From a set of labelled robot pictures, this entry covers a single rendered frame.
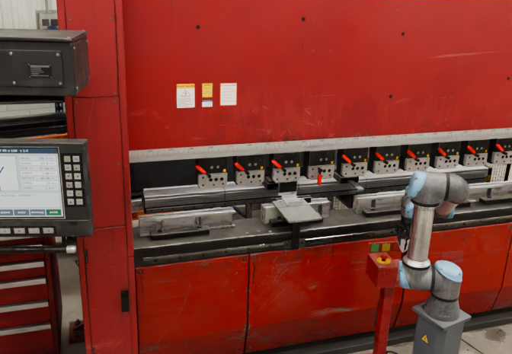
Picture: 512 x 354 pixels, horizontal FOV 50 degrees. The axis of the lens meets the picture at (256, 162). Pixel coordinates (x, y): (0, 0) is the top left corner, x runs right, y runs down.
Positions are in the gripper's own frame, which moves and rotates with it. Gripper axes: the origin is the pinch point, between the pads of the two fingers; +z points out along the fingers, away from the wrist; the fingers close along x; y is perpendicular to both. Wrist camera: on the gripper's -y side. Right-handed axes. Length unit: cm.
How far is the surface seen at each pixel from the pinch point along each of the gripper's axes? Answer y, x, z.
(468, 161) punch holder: 47, -58, -28
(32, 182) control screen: -37, 167, -65
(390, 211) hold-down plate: 35.8, -7.5, -3.0
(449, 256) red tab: 31, -48, 27
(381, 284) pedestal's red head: -6.5, 12.9, 14.8
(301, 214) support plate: 18, 51, -15
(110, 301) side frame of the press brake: 0, 147, 18
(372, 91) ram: 44, 10, -72
